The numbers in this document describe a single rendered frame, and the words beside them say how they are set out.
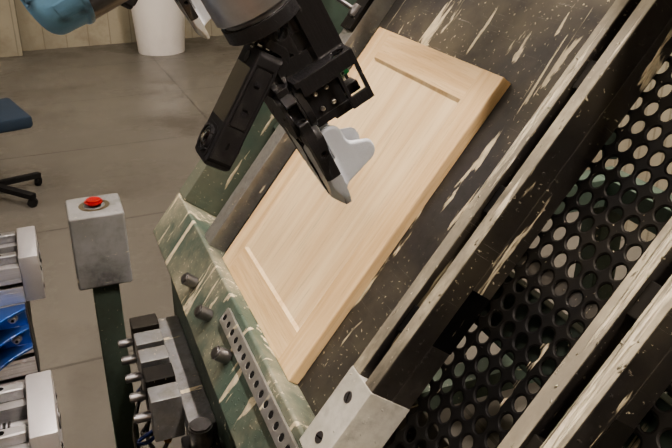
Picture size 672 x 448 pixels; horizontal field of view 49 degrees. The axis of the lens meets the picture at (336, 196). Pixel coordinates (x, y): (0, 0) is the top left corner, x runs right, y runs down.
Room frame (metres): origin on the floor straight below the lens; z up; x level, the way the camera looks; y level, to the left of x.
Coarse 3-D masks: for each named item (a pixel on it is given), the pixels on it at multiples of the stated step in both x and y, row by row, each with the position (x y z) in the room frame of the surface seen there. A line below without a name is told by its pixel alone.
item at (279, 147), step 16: (384, 0) 1.52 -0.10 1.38; (368, 16) 1.50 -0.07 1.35; (384, 16) 1.52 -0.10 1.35; (352, 32) 1.49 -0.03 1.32; (368, 32) 1.50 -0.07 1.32; (352, 48) 1.49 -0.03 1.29; (272, 144) 1.44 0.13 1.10; (288, 144) 1.44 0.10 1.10; (256, 160) 1.45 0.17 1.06; (272, 160) 1.42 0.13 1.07; (256, 176) 1.41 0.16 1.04; (272, 176) 1.42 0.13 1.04; (240, 192) 1.42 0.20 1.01; (256, 192) 1.41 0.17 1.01; (224, 208) 1.42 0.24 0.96; (240, 208) 1.40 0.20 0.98; (224, 224) 1.38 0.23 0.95; (240, 224) 1.40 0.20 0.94; (208, 240) 1.39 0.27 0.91; (224, 240) 1.38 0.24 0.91
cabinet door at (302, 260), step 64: (384, 64) 1.36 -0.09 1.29; (448, 64) 1.19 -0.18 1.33; (384, 128) 1.21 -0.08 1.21; (448, 128) 1.07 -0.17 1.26; (320, 192) 1.23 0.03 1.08; (384, 192) 1.09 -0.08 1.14; (256, 256) 1.25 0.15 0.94; (320, 256) 1.10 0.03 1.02; (384, 256) 0.99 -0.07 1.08; (256, 320) 1.10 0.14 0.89; (320, 320) 0.98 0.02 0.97
